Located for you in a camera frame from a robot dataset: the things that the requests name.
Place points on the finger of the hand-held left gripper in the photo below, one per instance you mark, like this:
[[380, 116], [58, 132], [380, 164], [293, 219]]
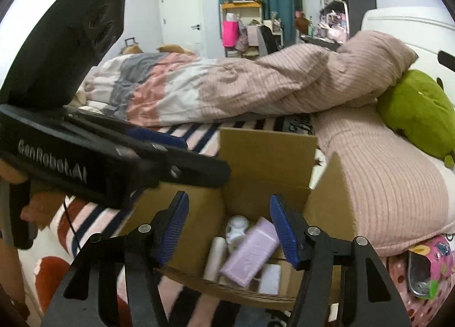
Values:
[[192, 170], [156, 138]]

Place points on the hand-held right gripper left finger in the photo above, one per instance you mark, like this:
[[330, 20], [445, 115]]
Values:
[[172, 231]]

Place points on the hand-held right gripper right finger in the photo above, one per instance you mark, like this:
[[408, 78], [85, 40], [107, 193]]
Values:
[[286, 234]]

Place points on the purple box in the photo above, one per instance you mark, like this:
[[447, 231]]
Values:
[[248, 256]]

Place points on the white charger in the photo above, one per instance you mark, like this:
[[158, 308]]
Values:
[[270, 279]]

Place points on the white round device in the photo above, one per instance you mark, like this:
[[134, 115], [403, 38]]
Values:
[[236, 229]]

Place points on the white power bank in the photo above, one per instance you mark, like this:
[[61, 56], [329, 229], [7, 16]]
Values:
[[215, 257]]

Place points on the cardboard box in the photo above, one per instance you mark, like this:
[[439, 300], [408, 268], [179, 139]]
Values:
[[266, 156]]

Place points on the person's left forearm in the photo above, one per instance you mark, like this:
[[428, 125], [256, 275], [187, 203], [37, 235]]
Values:
[[9, 270]]

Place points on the person's left hand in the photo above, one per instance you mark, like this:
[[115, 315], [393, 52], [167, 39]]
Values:
[[48, 208]]

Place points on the cream blanket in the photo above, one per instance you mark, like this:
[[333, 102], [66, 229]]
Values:
[[81, 97]]

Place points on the dark suitcase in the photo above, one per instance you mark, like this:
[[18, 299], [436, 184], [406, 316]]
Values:
[[129, 39]]

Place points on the brown plush toy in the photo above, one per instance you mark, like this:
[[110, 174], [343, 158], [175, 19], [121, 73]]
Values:
[[170, 48], [132, 49]]

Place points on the striped pink duvet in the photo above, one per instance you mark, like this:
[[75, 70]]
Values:
[[248, 88]]

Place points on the pink ribbed pillow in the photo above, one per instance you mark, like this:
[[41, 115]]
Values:
[[384, 177]]

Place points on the white door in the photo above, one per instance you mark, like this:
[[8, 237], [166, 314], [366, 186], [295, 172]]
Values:
[[181, 10]]

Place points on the dark glossy pouch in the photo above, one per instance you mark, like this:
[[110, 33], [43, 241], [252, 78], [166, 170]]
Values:
[[417, 273]]

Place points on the black jacket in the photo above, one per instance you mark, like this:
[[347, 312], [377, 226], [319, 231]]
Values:
[[269, 40]]

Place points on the yellow shelf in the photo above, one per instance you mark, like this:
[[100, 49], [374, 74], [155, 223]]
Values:
[[241, 5]]

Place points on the pink dotted bag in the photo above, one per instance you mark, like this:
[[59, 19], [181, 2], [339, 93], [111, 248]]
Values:
[[444, 277]]

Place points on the green plush toy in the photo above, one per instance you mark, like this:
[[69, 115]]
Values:
[[416, 110]]

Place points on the dark desk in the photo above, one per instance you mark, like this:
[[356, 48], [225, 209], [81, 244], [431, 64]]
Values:
[[323, 42]]

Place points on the brown wig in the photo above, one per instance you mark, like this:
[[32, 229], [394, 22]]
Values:
[[302, 23]]

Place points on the white headboard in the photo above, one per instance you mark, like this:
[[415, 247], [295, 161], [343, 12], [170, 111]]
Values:
[[408, 28]]

